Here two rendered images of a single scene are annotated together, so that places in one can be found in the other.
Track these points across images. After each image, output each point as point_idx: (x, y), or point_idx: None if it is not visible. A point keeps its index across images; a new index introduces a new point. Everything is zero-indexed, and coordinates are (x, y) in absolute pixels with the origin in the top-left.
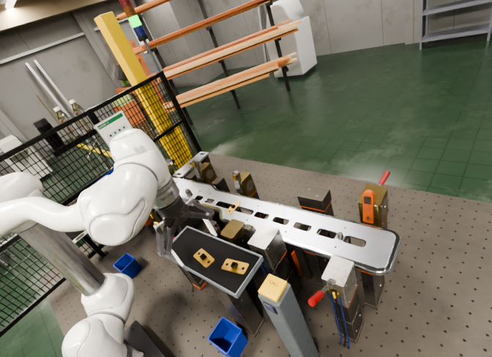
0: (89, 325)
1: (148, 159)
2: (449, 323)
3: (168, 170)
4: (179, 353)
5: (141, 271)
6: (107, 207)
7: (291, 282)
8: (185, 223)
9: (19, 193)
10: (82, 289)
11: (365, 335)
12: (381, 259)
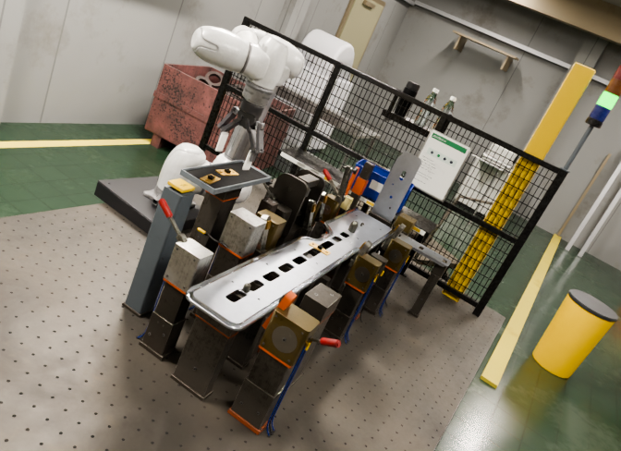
0: (197, 153)
1: (258, 54)
2: (132, 427)
3: (267, 83)
4: None
5: None
6: (205, 28)
7: None
8: (280, 185)
9: None
10: (227, 145)
11: (144, 354)
12: (204, 298)
